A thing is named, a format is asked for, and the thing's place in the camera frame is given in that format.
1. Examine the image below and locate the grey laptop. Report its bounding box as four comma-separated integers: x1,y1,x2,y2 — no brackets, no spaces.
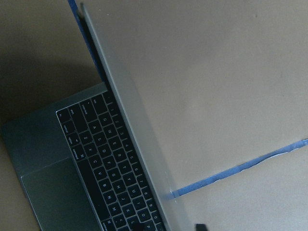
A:
1,2,191,231

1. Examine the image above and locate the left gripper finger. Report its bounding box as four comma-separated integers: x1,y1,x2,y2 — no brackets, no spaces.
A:
195,224,207,231

